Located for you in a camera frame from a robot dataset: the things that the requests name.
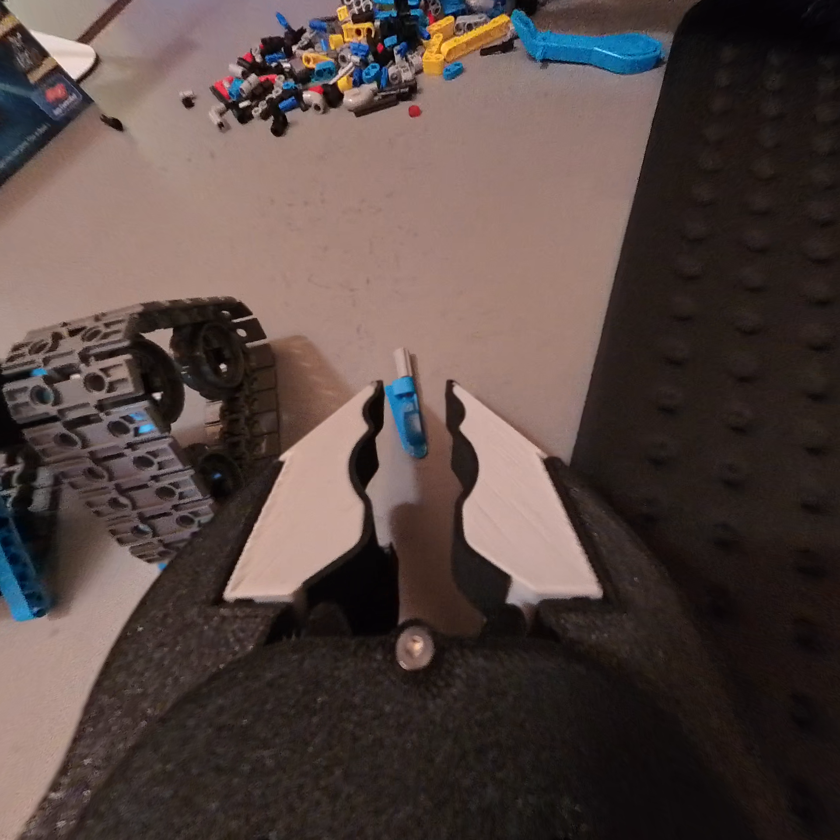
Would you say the pile of small brick parts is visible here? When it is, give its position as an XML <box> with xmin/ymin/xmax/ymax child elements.
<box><xmin>209</xmin><ymin>0</ymin><xmax>519</xmax><ymax>139</ymax></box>

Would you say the small blue panel with pin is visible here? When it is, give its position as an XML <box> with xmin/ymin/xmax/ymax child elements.
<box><xmin>384</xmin><ymin>348</ymin><xmax>429</xmax><ymax>460</ymax></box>

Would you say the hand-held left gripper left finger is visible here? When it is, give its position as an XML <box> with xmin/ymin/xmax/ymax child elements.
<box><xmin>223</xmin><ymin>381</ymin><xmax>400</xmax><ymax>636</ymax></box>

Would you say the blue long curved panel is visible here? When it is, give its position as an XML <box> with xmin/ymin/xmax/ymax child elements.
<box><xmin>510</xmin><ymin>8</ymin><xmax>665</xmax><ymax>75</ymax></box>

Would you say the small robot kit box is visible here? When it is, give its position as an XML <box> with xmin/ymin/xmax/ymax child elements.
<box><xmin>0</xmin><ymin>13</ymin><xmax>94</xmax><ymax>188</ymax></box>

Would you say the blue grey tracked toy robot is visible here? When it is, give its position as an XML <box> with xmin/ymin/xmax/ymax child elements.
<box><xmin>0</xmin><ymin>297</ymin><xmax>280</xmax><ymax>623</ymax></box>

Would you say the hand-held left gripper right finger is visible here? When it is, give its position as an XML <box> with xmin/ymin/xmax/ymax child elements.
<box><xmin>445</xmin><ymin>379</ymin><xmax>604</xmax><ymax>624</ymax></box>

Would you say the light grey desk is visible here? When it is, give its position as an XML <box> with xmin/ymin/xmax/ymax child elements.
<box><xmin>0</xmin><ymin>0</ymin><xmax>677</xmax><ymax>840</ymax></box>

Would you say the white paper sheet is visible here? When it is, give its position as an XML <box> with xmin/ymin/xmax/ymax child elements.
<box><xmin>26</xmin><ymin>29</ymin><xmax>101</xmax><ymax>84</ymax></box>

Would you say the black dimpled mat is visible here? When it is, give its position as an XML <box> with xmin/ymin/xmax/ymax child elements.
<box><xmin>571</xmin><ymin>0</ymin><xmax>840</xmax><ymax>840</ymax></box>

